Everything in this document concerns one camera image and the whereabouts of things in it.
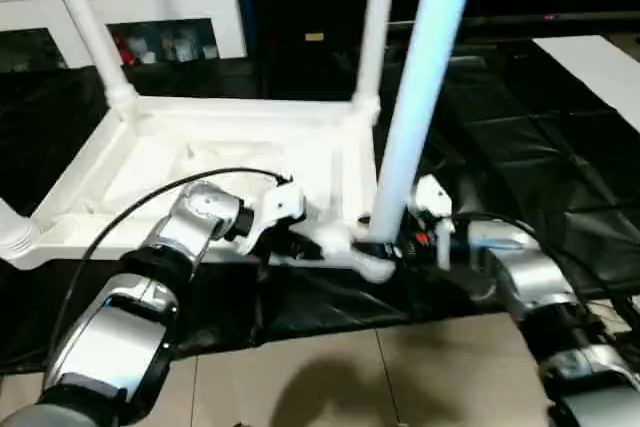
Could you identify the white plastic table top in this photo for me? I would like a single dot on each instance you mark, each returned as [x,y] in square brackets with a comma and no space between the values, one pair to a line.
[225,122]

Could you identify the white plastic table leg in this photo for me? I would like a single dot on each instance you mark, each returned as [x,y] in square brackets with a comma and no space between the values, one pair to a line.
[425,97]
[17,232]
[95,37]
[375,22]

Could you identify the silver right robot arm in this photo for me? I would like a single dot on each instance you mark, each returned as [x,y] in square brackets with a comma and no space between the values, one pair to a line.
[530,267]

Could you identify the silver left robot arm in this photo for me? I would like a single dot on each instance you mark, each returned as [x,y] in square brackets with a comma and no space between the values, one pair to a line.
[195,222]

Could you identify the black plastic mat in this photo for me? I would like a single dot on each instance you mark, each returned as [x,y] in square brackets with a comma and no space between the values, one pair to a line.
[325,302]

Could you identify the small brown tag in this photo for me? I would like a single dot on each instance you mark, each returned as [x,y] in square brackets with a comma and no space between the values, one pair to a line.
[314,37]

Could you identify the white flat board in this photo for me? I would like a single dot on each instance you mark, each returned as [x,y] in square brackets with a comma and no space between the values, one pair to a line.
[595,67]

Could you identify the red item behind glass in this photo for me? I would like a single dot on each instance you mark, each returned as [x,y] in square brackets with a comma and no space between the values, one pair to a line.
[121,49]

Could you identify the white cabinet with glass doors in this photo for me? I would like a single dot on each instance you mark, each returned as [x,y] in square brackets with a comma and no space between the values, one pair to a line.
[175,2]

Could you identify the long black rail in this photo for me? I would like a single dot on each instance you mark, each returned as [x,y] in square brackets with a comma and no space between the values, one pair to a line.
[525,19]

